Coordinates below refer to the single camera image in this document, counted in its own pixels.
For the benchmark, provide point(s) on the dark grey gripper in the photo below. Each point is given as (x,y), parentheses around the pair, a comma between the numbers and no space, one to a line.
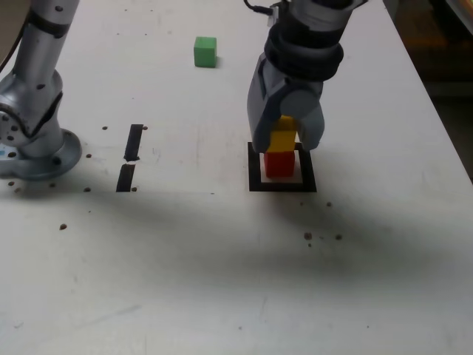
(299,82)

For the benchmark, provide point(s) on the yellow cube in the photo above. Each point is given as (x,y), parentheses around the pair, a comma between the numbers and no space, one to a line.
(281,142)

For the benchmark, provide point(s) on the red cube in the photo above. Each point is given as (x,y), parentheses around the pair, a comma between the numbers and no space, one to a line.
(279,164)

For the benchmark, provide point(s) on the green cube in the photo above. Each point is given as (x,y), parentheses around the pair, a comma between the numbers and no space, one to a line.
(205,51)

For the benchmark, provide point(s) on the black tape square outline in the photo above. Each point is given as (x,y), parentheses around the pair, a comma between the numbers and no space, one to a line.
(254,174)

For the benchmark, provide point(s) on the black tape strip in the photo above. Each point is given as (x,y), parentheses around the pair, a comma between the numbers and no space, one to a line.
(133,142)

